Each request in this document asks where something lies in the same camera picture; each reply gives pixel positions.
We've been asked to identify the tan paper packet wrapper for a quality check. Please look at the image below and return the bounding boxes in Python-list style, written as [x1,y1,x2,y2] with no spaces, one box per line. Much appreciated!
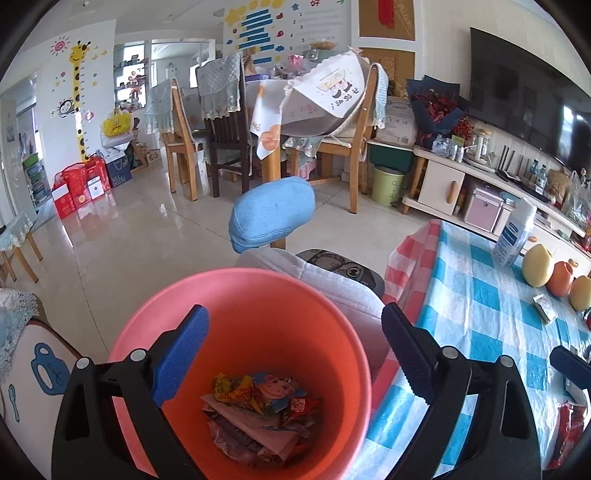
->
[200,394,300,460]

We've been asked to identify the pink plastic trash bucket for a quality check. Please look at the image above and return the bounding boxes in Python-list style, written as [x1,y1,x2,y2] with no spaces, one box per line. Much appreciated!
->
[109,268,370,479]

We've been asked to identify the dark flower bouquet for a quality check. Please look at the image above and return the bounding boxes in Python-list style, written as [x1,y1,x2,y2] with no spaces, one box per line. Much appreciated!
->
[406,75,473,149]

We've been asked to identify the white cushion blue cup print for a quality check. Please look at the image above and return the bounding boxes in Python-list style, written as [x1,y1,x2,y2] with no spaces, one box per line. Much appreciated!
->
[1,319,80,479]

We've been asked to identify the white grey cushion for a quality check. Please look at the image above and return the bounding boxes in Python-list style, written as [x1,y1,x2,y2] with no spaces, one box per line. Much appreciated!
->
[235,248,390,377]

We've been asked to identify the white milk bottle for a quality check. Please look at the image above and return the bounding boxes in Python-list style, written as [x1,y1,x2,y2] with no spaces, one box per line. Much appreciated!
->
[492,199,537,268]

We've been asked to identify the light wooden chair left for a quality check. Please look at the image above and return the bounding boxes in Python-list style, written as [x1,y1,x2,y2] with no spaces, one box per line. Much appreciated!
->
[144,78,202,201]

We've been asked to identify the red apple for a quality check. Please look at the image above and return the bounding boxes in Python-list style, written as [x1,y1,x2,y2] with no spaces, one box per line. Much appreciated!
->
[546,260,574,297]

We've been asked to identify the light wooden chair right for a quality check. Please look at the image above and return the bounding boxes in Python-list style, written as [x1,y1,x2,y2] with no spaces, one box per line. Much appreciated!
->
[308,63,389,214]

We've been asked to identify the red snack wrapper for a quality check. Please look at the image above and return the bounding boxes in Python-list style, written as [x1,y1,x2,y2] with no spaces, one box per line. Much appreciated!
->
[547,402,586,470]

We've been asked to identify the yellow green oatmeal snack bag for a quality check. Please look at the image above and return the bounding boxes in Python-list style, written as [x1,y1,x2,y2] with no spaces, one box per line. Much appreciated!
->
[210,372,323,428]

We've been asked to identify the dark wooden chair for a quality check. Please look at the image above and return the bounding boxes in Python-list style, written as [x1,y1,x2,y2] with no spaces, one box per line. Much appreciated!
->
[197,51,252,198]

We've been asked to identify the white TV cabinet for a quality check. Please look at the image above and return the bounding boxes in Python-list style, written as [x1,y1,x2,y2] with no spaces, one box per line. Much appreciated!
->
[402,147,590,272]

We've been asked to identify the blue padded stool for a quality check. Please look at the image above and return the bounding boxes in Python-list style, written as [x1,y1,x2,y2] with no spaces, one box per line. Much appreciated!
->
[228,177,315,254]

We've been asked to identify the light wooden chair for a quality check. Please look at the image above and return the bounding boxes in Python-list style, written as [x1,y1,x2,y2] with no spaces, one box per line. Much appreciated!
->
[308,63,389,214]
[144,78,202,201]

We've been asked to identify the yellow apple right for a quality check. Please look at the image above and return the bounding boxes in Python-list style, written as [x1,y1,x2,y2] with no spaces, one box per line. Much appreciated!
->
[569,276,591,312]

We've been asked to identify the yellow apple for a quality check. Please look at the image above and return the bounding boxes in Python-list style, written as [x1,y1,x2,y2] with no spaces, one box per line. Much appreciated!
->
[522,244,554,288]
[569,276,591,312]

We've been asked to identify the yellow apple left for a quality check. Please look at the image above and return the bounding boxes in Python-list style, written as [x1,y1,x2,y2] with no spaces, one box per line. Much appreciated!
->
[522,244,554,288]

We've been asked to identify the pink storage box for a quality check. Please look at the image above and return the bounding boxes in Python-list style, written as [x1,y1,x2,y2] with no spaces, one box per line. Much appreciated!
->
[464,187,503,232]

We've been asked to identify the green waste bin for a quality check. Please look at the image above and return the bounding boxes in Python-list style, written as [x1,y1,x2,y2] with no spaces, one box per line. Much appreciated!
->
[372,166,405,206]

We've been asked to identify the red gift boxes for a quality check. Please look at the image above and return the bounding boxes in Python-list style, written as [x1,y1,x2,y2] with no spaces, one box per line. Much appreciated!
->
[51,156,111,219]

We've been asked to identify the blue checked tablecloth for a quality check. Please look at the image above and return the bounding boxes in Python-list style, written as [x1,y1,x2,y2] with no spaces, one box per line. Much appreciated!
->
[348,220,590,479]

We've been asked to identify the black flat television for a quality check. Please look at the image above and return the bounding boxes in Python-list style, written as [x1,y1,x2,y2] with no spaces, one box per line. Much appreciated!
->
[469,27,590,172]

